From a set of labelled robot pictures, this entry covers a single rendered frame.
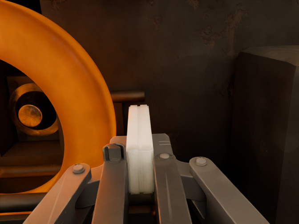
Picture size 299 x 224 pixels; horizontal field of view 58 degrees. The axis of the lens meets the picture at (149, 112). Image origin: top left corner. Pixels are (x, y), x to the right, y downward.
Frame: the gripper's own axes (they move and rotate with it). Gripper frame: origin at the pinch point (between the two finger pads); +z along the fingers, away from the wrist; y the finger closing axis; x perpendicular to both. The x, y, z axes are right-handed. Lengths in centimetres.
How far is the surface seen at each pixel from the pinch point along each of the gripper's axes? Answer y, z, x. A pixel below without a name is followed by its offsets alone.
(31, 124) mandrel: -11.0, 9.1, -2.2
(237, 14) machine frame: 9.0, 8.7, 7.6
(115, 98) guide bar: -2.1, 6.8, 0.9
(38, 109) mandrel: -10.0, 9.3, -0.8
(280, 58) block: 9.1, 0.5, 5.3
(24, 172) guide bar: -10.3, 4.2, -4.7
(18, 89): -12.4, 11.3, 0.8
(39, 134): -11.0, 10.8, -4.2
